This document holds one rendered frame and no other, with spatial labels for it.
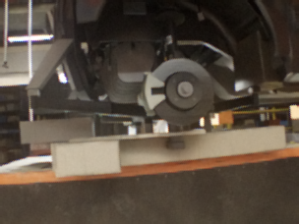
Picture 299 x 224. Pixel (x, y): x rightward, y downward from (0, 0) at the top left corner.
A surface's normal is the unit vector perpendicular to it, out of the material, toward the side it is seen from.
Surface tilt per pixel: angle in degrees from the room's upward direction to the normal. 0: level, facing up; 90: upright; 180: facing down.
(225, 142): 90
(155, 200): 90
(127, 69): 90
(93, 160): 90
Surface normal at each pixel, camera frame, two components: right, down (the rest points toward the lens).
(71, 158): 0.15, -0.06
